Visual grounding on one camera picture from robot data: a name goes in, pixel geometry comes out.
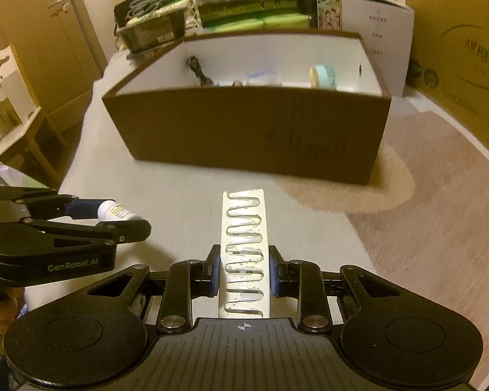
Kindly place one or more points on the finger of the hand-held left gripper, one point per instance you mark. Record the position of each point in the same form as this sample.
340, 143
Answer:
85, 208
134, 230

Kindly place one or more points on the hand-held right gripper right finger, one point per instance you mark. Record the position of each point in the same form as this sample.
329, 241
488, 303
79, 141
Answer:
274, 273

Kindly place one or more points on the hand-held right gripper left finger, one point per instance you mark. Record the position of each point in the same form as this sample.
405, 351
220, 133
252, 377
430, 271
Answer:
215, 271

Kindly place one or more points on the white pill bottle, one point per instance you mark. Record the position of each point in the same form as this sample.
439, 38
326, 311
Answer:
118, 211

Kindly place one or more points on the cream hair claw clip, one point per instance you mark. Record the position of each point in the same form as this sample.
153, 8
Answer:
244, 228

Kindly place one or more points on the brown cardboard box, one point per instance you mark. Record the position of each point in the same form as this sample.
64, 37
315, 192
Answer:
248, 130

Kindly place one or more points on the mint handheld fan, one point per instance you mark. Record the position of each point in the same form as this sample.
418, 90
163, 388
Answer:
324, 76

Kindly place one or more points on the white wooden chair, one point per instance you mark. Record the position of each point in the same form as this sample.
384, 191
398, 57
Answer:
8, 110

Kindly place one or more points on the brown rug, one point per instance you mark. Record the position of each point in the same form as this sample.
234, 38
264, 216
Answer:
432, 252

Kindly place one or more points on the wooden door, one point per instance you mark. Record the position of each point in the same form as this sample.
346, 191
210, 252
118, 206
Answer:
32, 49

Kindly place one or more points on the dark storage basket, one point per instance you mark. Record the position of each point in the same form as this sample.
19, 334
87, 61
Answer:
155, 32

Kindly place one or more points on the black bag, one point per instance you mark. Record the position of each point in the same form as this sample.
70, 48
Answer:
122, 12

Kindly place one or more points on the bundle of light blue hangers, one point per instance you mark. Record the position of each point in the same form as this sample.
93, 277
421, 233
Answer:
150, 2

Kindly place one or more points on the green packet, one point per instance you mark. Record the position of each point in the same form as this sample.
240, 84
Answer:
287, 20
234, 25

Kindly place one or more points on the white carton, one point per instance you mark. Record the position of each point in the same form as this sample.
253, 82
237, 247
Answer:
387, 40

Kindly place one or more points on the large tan cardboard box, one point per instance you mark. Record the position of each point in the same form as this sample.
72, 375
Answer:
464, 49

